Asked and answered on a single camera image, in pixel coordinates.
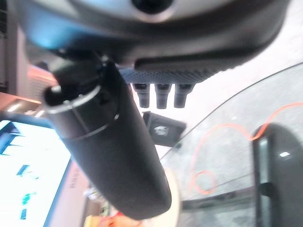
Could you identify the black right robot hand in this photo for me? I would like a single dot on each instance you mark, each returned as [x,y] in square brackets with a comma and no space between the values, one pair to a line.
[111,146]

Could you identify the black square floor box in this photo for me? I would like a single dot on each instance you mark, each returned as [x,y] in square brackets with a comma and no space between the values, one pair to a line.
[163,132]

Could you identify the round cream table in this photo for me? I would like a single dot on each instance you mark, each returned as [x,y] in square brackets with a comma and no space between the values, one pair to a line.
[175,196]

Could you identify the white blue display screen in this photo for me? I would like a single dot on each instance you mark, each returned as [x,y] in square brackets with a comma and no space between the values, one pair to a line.
[26,172]

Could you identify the grey floor mat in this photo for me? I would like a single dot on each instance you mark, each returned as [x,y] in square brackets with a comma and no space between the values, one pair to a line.
[225,142]

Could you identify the dark robot leg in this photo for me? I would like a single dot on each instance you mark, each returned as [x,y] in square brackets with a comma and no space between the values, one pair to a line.
[279,179]

